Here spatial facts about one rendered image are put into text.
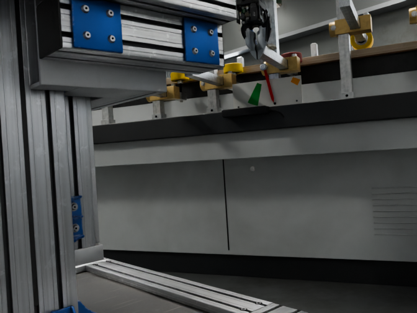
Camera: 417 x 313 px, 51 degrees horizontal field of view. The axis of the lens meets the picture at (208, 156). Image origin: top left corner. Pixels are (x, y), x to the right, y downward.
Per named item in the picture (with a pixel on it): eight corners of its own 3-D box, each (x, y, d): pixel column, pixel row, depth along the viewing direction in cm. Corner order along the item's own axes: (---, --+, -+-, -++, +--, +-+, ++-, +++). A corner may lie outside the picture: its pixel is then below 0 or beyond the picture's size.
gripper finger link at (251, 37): (242, 58, 127) (239, 26, 127) (249, 61, 132) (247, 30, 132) (252, 56, 125) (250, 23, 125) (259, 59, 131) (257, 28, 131)
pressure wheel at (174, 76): (193, 96, 190) (191, 69, 190) (175, 96, 187) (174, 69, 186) (186, 99, 197) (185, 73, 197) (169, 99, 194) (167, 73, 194)
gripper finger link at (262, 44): (252, 56, 125) (250, 23, 125) (259, 59, 131) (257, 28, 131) (262, 54, 124) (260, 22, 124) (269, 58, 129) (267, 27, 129)
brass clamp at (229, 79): (231, 86, 165) (230, 72, 165) (199, 90, 170) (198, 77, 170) (237, 87, 170) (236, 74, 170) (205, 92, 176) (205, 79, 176)
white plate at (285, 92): (302, 103, 154) (300, 74, 154) (233, 110, 165) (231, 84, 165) (303, 103, 155) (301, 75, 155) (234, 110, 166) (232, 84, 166)
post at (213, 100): (218, 130, 169) (210, 5, 169) (210, 131, 170) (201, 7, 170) (221, 130, 172) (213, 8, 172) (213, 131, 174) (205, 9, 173)
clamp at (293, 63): (297, 69, 155) (296, 55, 155) (260, 74, 160) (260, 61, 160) (301, 72, 160) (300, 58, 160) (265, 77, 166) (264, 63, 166)
